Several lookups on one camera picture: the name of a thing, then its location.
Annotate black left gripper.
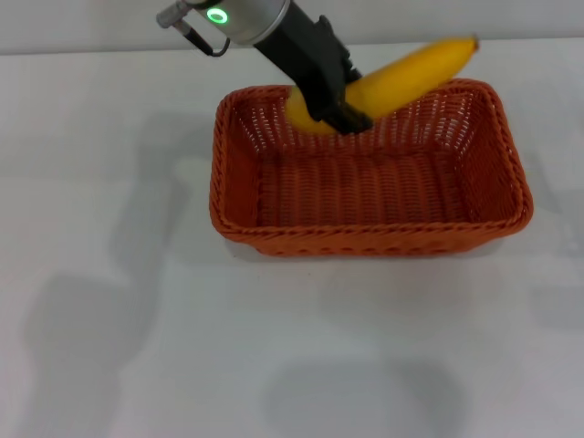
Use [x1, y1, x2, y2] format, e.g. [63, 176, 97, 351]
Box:
[253, 1, 375, 137]

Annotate yellow banana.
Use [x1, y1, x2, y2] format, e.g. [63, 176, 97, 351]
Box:
[285, 34, 482, 137]

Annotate orange woven rectangular basket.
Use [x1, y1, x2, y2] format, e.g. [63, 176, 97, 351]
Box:
[210, 78, 535, 259]

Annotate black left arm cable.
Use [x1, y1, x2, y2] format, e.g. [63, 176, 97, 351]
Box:
[156, 1, 232, 58]

